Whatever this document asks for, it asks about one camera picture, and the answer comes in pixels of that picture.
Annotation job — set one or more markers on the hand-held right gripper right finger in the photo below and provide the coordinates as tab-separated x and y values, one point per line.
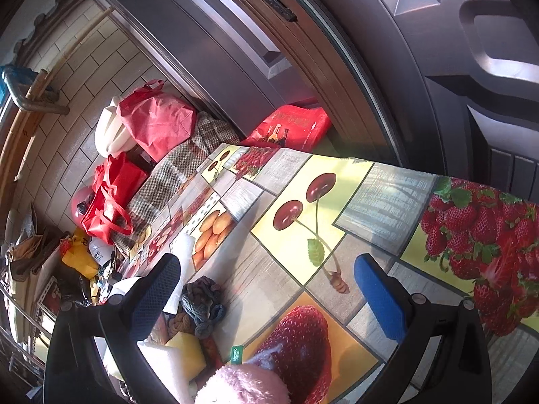
379	298

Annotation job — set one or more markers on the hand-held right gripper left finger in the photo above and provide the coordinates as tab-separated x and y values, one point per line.
156	290

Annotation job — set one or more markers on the white foam sheet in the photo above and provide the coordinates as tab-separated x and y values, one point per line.
185	252

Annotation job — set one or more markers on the pink plush toy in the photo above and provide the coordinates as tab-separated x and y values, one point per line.
242	387

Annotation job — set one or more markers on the white helmet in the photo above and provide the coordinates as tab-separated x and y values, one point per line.
100	252

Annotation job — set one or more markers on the pale yellow sponge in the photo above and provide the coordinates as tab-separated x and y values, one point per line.
187	351

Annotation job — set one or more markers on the yellow bag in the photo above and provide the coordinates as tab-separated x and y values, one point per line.
79	254

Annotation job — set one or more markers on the fruit print tablecloth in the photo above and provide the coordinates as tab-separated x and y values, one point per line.
370	202

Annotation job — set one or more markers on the red tote bag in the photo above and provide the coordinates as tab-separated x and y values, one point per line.
113	202

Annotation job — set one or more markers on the red printed box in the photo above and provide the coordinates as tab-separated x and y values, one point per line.
51	298

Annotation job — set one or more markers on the red helmet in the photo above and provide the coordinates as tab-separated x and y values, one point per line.
79	206

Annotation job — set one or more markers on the plaid cloth covered bench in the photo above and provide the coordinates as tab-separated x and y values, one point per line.
177	164

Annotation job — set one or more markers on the dark box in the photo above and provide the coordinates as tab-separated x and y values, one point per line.
139	158

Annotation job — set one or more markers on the pile of cardboard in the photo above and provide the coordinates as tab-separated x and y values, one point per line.
25	256

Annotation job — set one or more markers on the white foam roll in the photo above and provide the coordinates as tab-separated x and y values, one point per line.
110	130

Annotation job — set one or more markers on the pink-red nonwoven bag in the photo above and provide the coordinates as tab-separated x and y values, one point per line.
158	122

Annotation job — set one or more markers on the flat red printed bag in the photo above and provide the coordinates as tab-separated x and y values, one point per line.
290	128

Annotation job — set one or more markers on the blue cloth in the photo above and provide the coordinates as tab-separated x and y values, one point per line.
14	76

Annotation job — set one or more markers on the dark embossed door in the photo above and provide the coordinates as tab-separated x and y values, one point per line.
463	50

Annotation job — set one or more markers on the bamboo pole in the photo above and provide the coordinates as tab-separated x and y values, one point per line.
84	31

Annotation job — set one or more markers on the brown panelled door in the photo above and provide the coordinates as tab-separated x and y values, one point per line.
189	21

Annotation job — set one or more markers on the wooden wall bracket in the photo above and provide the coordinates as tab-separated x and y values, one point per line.
38	103

